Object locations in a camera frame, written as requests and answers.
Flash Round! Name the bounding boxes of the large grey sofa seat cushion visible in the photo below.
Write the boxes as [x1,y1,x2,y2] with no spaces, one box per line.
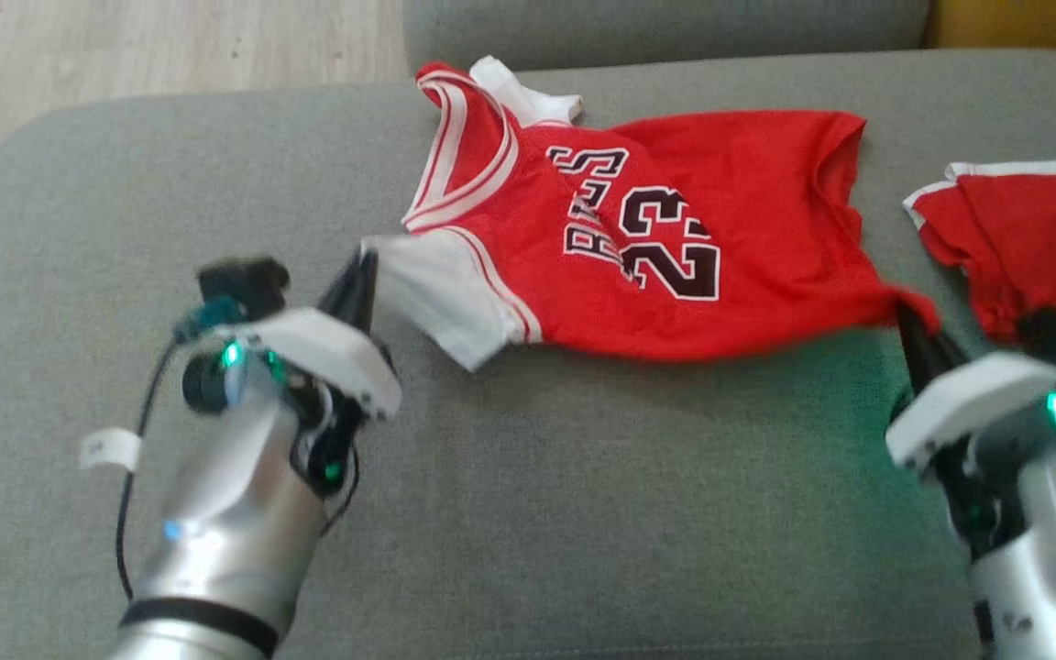
[0,48,1056,660]

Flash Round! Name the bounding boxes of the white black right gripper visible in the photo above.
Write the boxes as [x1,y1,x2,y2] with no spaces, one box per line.
[885,304,1056,474]

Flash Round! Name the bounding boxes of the white cable label tag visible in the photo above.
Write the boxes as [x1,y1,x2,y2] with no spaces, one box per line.
[79,427,142,473]

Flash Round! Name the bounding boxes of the large yellow sofa back cushion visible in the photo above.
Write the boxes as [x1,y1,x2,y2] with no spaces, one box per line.
[927,0,1056,54]

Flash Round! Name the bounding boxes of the teal left cable connector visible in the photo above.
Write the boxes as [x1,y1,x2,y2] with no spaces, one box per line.
[172,295,249,345]

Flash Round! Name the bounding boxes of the red shorts with white stripe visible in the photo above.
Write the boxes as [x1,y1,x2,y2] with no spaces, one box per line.
[902,158,1056,345]

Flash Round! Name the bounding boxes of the medium grey sofa seat cushion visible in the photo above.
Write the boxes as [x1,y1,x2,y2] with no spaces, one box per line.
[402,0,937,74]

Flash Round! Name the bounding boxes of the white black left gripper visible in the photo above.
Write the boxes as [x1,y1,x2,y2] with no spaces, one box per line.
[235,249,403,423]

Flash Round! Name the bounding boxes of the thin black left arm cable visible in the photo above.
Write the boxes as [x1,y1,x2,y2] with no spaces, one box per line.
[114,339,182,601]

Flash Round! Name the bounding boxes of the red jersey number 23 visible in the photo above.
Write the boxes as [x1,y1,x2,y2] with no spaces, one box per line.
[361,55,941,372]

